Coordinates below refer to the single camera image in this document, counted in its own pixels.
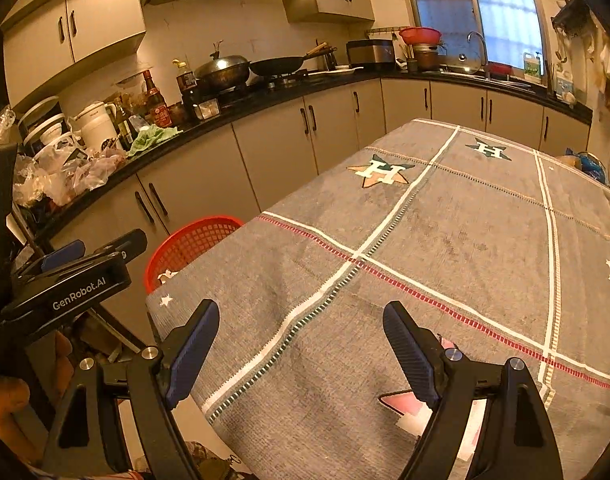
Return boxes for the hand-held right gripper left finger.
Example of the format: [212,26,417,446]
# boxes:
[40,299,222,480]

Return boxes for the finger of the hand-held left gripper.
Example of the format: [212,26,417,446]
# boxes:
[14,240,85,282]
[91,228,149,263]

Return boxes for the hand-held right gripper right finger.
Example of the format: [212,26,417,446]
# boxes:
[381,300,559,480]

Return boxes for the red plastic basket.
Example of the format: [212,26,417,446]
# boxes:
[143,216,246,295]

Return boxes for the person's left hand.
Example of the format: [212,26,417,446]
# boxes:
[0,376,36,463]

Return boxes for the pile of crumpled plastic bags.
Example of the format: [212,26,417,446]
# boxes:
[12,145,126,207]

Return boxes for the green leafy vegetable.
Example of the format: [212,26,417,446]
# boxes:
[127,125,184,159]

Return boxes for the white electric kettle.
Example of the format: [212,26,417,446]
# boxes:
[79,100,119,151]

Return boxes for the grey star print tablecloth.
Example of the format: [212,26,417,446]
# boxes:
[145,118,610,480]

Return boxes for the white rice cooker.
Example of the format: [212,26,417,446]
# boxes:
[17,95,74,159]

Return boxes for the brown sauce bottle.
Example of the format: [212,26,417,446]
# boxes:
[143,70,174,129]

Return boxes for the cream lower cabinets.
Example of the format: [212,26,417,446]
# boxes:
[50,76,594,361]

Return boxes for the steel pot with lid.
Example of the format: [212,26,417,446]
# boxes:
[193,41,251,93]

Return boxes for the black kitchen countertop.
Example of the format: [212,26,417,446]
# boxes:
[35,66,594,242]

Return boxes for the large cream upper cabinet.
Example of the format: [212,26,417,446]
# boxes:
[2,0,147,82]

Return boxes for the black wok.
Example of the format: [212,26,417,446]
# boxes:
[248,44,339,82]

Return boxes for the blue plastic bag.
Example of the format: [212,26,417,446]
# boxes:
[565,149,607,184]

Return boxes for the glass pot lid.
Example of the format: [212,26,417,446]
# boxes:
[437,52,481,75]

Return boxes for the brown pot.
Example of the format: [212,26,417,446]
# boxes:
[412,43,441,72]

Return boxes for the silver toaster oven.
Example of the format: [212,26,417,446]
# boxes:
[345,38,396,68]

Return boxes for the steel faucet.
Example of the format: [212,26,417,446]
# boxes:
[466,30,491,79]

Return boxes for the green label detergent bottle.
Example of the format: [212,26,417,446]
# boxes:
[522,50,544,81]

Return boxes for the red colander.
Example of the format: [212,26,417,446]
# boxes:
[398,26,444,46]

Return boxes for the kitchen window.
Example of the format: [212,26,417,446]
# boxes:
[402,0,554,69]

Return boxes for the black wall rack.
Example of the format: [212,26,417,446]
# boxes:
[552,0,594,37]

